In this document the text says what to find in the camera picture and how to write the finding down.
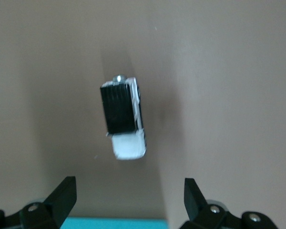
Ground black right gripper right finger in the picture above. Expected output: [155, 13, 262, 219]
[184, 177, 277, 229]

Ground white jeep toy black bed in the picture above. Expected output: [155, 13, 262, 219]
[99, 74, 148, 161]

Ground turquoise plastic bin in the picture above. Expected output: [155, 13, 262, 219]
[60, 216, 169, 229]

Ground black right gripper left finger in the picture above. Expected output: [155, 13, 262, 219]
[0, 176, 77, 229]

